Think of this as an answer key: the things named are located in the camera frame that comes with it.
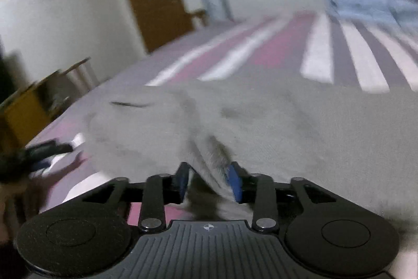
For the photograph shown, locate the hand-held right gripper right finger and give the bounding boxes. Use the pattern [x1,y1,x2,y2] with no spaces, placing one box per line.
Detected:
[227,162,338,233]

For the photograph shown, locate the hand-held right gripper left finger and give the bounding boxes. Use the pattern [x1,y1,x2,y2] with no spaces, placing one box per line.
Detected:
[82,162,190,233]

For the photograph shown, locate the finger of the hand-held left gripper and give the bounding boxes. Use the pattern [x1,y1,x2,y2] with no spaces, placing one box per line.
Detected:
[28,139,74,158]

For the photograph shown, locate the grey pants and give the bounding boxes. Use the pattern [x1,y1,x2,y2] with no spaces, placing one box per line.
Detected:
[83,75,418,234]

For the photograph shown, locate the yellow wooden side cabinet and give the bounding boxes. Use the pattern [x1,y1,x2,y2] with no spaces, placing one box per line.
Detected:
[0,57,100,152]

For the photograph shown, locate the bed with striped sheet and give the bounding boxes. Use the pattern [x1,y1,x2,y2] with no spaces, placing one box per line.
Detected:
[33,13,418,279]

